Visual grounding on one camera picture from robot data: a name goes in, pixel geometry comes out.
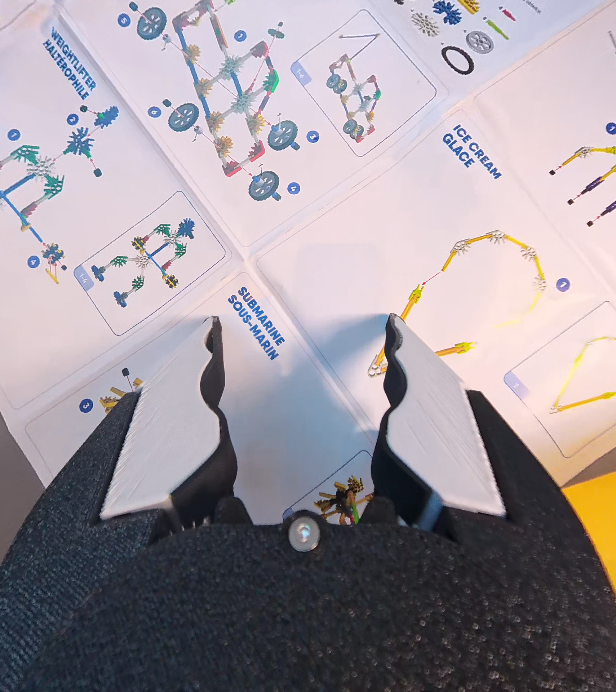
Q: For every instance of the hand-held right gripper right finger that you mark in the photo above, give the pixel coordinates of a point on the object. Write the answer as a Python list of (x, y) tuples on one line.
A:
[(443, 432)]

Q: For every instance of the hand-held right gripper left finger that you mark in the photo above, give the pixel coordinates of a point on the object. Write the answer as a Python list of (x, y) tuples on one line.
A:
[(167, 432)]

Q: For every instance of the fold-out instruction booklet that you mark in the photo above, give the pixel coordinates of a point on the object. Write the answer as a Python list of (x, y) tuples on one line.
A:
[(340, 216)]

